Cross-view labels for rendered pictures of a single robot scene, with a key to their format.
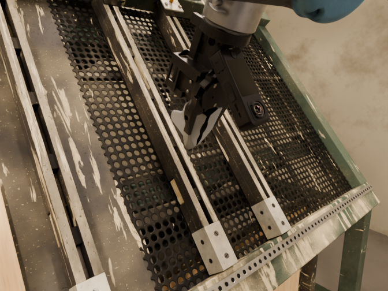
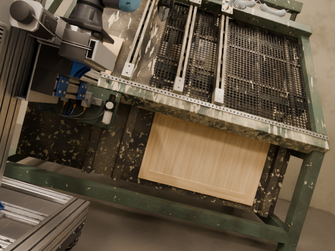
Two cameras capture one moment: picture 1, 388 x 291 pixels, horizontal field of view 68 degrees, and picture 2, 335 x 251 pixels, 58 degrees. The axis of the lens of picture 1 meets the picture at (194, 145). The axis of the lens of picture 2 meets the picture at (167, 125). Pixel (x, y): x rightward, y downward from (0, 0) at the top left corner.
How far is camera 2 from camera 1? 1.69 m
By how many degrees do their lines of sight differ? 37
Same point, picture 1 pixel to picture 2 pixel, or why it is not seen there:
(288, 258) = (212, 111)
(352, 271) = (296, 198)
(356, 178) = (315, 128)
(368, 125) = not seen: outside the picture
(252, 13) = not seen: outside the picture
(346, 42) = not seen: outside the picture
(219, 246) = (177, 83)
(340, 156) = (312, 114)
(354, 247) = (301, 180)
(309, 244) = (231, 117)
